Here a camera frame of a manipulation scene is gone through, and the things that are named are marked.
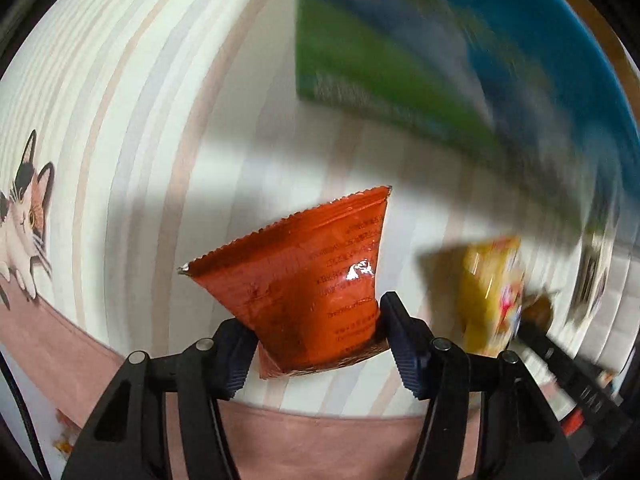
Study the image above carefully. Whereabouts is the yellow panda crisps bag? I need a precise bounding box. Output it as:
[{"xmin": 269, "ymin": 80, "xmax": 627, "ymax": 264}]
[{"xmin": 457, "ymin": 236, "xmax": 525, "ymax": 358}]

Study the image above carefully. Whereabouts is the orange snack packet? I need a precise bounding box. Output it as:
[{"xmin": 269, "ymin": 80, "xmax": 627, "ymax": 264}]
[{"xmin": 179, "ymin": 186, "xmax": 390, "ymax": 379}]

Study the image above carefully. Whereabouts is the white quilted chair right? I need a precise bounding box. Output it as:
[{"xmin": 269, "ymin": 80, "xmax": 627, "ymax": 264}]
[{"xmin": 581, "ymin": 249, "xmax": 640, "ymax": 376}]

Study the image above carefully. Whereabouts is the brown round pastry packet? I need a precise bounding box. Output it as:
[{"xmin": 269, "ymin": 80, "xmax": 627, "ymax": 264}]
[{"xmin": 521, "ymin": 292, "xmax": 554, "ymax": 333}]

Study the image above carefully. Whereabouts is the striped cat table mat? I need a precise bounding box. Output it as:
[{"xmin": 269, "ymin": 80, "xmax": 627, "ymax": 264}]
[{"xmin": 0, "ymin": 0, "xmax": 640, "ymax": 480}]

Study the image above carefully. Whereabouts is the cardboard milk box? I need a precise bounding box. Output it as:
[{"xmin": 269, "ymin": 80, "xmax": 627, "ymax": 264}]
[{"xmin": 296, "ymin": 0, "xmax": 639, "ymax": 222}]

